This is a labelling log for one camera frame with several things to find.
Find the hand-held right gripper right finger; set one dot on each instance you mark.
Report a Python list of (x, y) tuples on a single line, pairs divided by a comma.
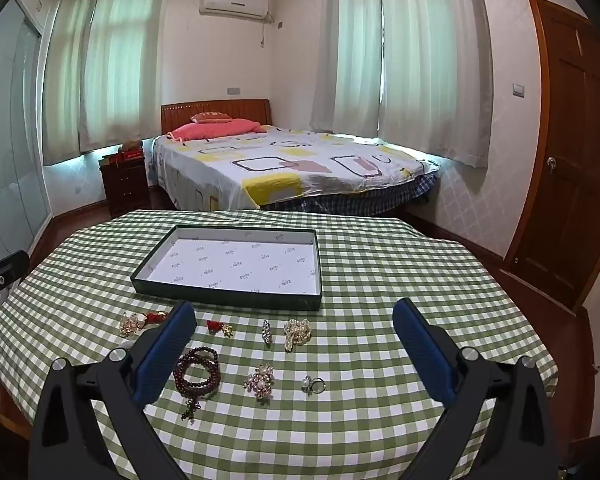
[(422, 350)]

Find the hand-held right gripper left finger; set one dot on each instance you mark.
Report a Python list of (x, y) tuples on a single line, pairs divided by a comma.
[(167, 350)]

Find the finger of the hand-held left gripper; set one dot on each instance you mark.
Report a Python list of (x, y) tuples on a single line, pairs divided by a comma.
[(12, 266)]

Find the white shallow box tray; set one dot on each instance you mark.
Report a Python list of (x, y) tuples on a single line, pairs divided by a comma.
[(230, 265)]

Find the red knot charm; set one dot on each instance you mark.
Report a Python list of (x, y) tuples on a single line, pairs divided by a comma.
[(157, 317)]

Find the red and gold charm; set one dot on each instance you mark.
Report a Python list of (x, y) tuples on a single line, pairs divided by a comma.
[(215, 326)]

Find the pearl flower brooch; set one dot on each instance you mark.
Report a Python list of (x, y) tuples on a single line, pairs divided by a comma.
[(260, 382)]

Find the rhinestone hair clip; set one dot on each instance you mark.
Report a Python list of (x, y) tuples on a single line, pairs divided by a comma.
[(267, 332)]

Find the green checkered tablecloth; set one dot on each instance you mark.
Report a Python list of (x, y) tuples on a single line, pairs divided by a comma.
[(355, 270)]

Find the glass wardrobe door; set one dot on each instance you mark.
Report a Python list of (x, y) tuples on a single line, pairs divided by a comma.
[(10, 135)]

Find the dark wooden nightstand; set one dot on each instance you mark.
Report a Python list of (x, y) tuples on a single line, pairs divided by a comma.
[(125, 185)]

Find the red box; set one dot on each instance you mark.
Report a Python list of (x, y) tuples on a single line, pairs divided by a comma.
[(127, 156)]

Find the brown plush toy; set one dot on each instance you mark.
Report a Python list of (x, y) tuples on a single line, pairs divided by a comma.
[(129, 147)]

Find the white sheer curtain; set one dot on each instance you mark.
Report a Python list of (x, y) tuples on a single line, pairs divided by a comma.
[(350, 50), (62, 85), (125, 60), (430, 60)]

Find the bed with patterned sheet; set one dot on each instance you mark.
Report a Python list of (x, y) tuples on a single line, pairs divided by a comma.
[(290, 165)]

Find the pink pillow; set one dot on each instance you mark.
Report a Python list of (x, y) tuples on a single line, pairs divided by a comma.
[(215, 129)]

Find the metal door knob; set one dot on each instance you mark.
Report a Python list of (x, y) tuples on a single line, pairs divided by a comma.
[(551, 162)]

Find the small pink cushion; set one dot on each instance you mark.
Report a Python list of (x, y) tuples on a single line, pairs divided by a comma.
[(210, 117)]

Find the wooden door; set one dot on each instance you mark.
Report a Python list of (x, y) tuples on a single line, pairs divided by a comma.
[(565, 160)]

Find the wooden headboard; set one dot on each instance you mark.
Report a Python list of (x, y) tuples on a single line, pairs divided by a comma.
[(215, 107)]

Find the white air conditioner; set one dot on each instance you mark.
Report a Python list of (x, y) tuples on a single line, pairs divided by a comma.
[(235, 4)]

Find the wall light switch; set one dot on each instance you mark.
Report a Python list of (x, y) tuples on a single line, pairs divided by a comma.
[(518, 90)]

